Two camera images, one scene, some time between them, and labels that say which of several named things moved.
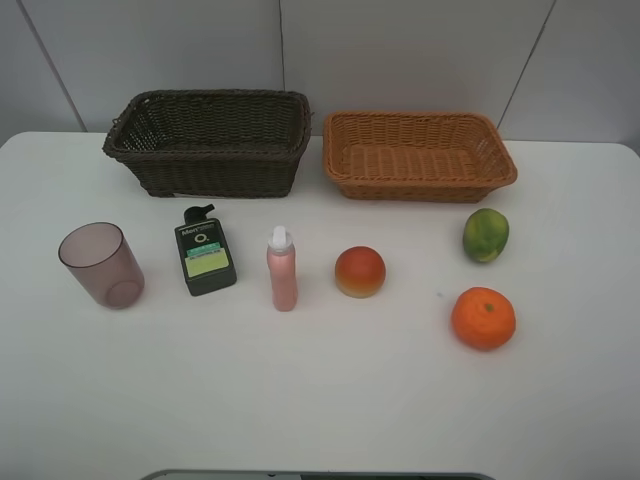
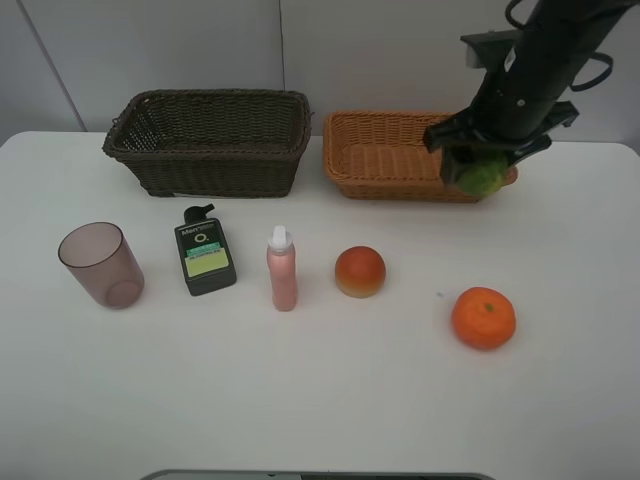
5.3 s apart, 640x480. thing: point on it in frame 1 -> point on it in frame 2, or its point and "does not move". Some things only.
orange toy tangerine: [482, 319] does not move
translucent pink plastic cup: [98, 257] does not move
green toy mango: [485, 233] -> [488, 176]
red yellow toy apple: [360, 271] does not move
